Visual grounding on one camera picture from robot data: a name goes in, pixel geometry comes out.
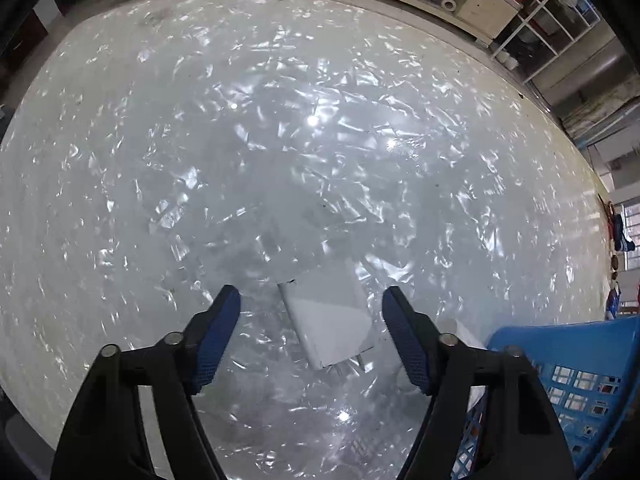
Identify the blue tissue packet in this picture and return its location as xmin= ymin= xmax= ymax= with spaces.
xmin=605 ymin=282 xmax=624 ymax=319

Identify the grey metal duct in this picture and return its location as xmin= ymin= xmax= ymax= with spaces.
xmin=530 ymin=40 xmax=640 ymax=113

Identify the blue plastic basket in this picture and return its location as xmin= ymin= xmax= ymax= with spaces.
xmin=450 ymin=315 xmax=640 ymax=480

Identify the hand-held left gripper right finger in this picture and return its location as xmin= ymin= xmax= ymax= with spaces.
xmin=382 ymin=286 xmax=576 ymax=480

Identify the white power adapter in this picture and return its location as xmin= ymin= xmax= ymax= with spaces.
xmin=277 ymin=258 xmax=378 ymax=373

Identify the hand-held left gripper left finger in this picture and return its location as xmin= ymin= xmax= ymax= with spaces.
xmin=50 ymin=284 xmax=242 ymax=480

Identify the white metal rack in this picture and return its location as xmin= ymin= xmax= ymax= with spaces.
xmin=492 ymin=0 xmax=601 ymax=83

